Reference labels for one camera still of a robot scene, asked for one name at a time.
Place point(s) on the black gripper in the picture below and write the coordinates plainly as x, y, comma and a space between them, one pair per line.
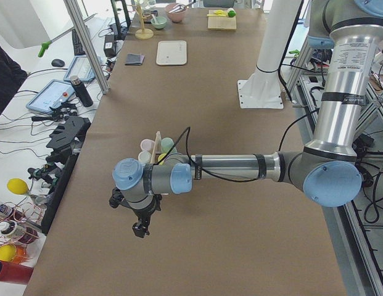
144, 214

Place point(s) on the green cup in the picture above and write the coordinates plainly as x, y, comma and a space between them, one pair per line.
167, 146

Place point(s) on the cream rabbit tray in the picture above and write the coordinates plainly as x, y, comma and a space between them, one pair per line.
171, 53

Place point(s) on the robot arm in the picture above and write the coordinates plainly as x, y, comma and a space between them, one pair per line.
324, 170

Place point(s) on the white cup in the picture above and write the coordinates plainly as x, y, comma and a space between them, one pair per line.
144, 156

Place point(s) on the yellow cup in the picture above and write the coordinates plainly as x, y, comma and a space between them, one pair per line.
161, 158

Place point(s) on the pink cup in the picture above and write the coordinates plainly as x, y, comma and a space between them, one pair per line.
147, 144

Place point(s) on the black tool holder rack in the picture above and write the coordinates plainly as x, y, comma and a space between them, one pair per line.
66, 142

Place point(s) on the yellow lemon squeezer bottle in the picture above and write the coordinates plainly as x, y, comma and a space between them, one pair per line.
18, 186

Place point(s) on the black water bottle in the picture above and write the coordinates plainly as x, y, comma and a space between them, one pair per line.
81, 91

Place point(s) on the near teach pendant tablet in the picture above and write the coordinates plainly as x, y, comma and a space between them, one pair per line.
51, 96

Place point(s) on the teach pendant tablet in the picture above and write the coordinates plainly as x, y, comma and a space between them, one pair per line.
80, 67
51, 96

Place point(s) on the grey folded cloth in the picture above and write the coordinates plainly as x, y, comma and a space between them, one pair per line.
134, 59

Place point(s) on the far teach pendant tablet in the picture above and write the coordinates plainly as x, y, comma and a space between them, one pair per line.
80, 67

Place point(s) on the black power adapter box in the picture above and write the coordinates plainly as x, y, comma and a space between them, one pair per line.
110, 46

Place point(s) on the black computer mouse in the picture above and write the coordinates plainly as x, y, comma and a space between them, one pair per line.
57, 63

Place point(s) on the black keyboard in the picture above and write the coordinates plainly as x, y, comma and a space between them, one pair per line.
77, 45

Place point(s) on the wooden mug tree stand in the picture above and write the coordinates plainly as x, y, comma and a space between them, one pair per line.
143, 33

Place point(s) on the person in black shirt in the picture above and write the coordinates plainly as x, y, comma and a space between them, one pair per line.
12, 76

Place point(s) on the green bowl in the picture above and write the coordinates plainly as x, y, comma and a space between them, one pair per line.
161, 22

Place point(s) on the white ceramic spoon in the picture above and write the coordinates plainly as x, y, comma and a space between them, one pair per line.
153, 18

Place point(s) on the pink bowl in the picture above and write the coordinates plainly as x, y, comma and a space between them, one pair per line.
175, 17

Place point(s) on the wooden cutting board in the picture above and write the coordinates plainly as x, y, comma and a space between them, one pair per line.
222, 23

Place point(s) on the metal ice scoop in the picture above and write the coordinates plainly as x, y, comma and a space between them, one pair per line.
180, 7

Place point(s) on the green lime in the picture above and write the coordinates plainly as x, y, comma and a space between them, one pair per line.
231, 13

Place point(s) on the white cup rack wooden handle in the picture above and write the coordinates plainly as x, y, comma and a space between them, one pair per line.
155, 147

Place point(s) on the copper wire bottle basket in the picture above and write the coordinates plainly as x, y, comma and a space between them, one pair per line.
20, 231

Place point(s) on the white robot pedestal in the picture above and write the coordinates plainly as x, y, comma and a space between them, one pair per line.
262, 89

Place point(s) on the aluminium frame post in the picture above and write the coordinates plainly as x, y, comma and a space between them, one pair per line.
78, 22

